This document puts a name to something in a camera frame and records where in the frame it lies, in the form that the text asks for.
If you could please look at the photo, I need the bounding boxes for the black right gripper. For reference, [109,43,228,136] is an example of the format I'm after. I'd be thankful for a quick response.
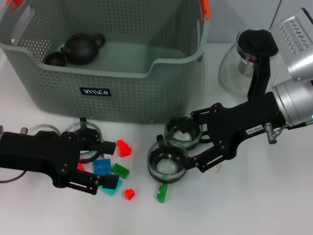
[180,92,288,173]

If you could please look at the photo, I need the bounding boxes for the glass teapot with black lid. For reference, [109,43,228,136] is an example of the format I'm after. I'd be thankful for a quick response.
[218,28,282,101]

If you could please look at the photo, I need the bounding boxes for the large bright red brick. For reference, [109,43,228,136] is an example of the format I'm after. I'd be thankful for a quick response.
[116,139,133,157]

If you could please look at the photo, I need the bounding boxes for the blue building brick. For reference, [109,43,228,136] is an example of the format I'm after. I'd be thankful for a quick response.
[94,159,112,176]

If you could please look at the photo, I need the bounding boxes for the small black clay teacup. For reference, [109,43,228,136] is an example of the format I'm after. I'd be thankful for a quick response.
[44,51,67,67]

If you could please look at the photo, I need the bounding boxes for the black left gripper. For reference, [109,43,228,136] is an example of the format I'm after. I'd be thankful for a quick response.
[0,131,116,189]

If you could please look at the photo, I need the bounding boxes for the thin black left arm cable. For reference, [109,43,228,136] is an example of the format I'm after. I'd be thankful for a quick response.
[0,168,25,183]

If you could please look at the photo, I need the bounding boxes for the right gripper metal plug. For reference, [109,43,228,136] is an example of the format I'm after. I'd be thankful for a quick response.
[266,122,289,144]

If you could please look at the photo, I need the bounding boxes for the green notched building brick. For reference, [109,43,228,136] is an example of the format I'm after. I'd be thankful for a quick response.
[156,183,169,203]

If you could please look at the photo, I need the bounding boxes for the black clay teapot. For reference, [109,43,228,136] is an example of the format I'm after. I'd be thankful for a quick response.
[60,33,106,66]

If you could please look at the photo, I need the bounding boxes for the green rectangular building brick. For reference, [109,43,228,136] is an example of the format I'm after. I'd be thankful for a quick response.
[112,163,130,180]

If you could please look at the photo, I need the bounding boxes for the glass teacup with black holder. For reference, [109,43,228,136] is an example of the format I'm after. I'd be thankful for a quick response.
[147,139,189,184]
[28,123,62,138]
[64,117,104,165]
[164,111,212,150]

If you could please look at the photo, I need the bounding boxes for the grey-green perforated storage bin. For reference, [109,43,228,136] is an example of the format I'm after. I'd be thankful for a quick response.
[0,0,211,124]

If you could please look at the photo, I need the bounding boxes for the teal square flat plate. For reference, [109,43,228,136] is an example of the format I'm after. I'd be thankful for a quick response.
[99,178,123,196]

